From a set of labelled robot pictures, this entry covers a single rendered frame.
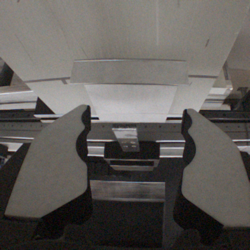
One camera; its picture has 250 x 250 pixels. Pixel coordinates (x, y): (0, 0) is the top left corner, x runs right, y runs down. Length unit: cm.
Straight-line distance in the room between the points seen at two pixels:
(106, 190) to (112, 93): 12
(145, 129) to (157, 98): 30
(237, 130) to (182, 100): 35
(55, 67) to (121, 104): 9
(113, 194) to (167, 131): 29
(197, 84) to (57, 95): 14
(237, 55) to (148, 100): 22
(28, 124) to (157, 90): 47
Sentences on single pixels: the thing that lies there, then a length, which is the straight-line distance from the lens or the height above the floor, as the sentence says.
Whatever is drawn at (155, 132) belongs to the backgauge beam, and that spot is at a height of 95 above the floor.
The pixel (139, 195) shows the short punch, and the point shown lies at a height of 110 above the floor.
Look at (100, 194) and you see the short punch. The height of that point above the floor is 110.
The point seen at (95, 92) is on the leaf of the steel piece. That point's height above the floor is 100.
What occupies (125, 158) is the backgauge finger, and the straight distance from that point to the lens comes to 43.
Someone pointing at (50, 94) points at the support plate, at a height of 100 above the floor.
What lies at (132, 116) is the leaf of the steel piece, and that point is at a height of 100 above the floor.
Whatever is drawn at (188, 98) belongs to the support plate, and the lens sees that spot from 22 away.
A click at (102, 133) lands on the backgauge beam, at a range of 51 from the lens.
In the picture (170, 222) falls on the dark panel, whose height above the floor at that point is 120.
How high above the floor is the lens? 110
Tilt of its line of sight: 20 degrees down
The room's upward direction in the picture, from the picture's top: 178 degrees counter-clockwise
